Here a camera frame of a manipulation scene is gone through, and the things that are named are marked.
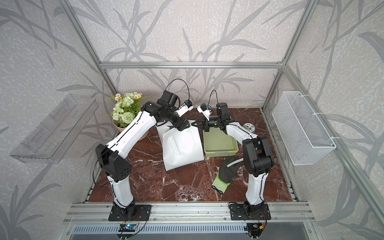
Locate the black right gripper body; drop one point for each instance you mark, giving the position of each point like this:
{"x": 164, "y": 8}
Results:
{"x": 214, "y": 122}

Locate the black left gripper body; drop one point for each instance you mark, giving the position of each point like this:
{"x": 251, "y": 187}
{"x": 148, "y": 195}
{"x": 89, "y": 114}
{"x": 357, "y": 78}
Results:
{"x": 174, "y": 117}

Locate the white insulated delivery bag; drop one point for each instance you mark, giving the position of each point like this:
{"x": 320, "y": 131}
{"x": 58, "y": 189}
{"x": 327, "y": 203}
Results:
{"x": 180, "y": 148}

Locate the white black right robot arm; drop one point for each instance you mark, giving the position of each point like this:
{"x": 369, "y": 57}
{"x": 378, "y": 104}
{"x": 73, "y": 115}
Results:
{"x": 257, "y": 155}

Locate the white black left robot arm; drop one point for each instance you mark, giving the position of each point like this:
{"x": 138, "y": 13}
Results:
{"x": 112, "y": 156}

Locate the green plastic basket tray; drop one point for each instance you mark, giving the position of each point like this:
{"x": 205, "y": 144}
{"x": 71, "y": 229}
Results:
{"x": 218, "y": 144}

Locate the small round patterned tin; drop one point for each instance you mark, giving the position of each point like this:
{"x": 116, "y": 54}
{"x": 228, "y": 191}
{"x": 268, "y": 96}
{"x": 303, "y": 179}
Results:
{"x": 249, "y": 127}

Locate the black green work glove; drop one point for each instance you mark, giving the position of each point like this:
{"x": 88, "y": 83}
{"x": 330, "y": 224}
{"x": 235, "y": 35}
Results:
{"x": 227, "y": 171}

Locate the artificial white flower plant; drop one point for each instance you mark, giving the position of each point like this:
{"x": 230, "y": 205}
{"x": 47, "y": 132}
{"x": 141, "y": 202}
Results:
{"x": 126, "y": 108}

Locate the peach terracotta flower pot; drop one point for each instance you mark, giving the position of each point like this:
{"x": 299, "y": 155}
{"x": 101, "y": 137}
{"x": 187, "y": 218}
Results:
{"x": 121, "y": 129}

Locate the left green circuit board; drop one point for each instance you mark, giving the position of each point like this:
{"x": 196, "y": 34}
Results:
{"x": 128, "y": 228}

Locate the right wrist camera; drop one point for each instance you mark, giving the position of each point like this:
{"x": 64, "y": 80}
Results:
{"x": 206, "y": 110}

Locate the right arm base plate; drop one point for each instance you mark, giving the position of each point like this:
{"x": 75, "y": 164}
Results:
{"x": 247, "y": 211}

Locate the white wire mesh basket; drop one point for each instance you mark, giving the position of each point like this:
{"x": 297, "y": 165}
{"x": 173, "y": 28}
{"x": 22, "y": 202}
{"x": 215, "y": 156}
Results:
{"x": 305, "y": 137}

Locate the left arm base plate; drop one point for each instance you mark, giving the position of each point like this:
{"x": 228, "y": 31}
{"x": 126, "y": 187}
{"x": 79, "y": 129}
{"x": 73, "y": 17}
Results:
{"x": 131, "y": 213}

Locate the right circuit board with wires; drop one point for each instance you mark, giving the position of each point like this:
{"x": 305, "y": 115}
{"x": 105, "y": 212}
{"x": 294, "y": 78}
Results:
{"x": 254, "y": 227}

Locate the clear acrylic wall shelf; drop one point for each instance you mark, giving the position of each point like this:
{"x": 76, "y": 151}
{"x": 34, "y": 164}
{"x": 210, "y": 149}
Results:
{"x": 52, "y": 138}

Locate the aluminium front rail frame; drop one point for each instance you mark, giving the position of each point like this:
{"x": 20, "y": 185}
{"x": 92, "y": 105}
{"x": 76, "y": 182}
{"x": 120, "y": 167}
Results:
{"x": 191, "y": 212}

